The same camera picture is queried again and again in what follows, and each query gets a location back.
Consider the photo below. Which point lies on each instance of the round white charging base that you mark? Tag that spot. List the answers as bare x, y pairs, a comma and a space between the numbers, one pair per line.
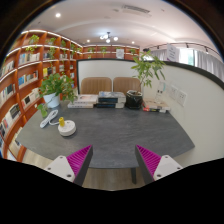
68, 128

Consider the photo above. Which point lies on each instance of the white sign on partition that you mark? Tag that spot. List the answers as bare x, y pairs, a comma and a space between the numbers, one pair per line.
172, 53

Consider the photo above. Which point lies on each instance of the left stack of books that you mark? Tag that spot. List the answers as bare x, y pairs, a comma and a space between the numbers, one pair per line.
84, 101

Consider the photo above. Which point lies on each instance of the white wall outlet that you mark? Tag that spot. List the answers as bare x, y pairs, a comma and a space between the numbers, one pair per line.
173, 92
181, 98

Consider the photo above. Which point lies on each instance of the orange wooden bookshelf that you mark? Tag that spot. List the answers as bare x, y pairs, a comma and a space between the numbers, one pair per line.
34, 55

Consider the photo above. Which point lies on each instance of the books by right wall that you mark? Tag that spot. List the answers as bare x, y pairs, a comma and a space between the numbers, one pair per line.
151, 106

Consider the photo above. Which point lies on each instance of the green plant in white pot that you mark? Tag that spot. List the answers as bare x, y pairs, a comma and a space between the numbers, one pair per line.
54, 88

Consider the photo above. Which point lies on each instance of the small yellow charger plug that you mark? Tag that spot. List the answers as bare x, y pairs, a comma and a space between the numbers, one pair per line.
61, 122

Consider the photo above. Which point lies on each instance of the tan chair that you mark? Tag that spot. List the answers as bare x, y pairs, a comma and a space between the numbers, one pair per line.
124, 84
93, 85

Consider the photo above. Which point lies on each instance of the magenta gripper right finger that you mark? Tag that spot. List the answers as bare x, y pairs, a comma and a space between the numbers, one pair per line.
154, 167

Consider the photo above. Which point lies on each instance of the white wall outlet near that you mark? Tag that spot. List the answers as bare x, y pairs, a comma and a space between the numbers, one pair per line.
181, 98

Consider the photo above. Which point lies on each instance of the stack of books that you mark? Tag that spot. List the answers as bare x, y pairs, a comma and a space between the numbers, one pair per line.
84, 101
111, 100

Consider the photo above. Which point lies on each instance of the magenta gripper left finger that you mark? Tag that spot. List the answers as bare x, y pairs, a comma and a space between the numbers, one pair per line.
73, 167

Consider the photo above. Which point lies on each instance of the right tan chair back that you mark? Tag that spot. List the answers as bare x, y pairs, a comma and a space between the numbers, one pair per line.
124, 84

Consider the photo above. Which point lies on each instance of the ceiling lamp cluster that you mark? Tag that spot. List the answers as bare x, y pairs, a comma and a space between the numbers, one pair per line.
108, 38

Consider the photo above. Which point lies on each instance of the middle stack of books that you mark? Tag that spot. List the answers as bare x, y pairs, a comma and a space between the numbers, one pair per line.
111, 100

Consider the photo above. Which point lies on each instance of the left tan chair back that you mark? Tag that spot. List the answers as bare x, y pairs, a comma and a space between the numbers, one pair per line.
93, 85

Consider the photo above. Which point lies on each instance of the white wall outlet far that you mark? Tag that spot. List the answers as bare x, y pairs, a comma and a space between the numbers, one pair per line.
173, 92

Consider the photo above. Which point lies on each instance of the tall plant in black pot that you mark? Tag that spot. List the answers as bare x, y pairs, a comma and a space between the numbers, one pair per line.
147, 66

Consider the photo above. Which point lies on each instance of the white window curtain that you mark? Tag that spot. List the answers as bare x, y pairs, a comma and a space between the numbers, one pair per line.
201, 60

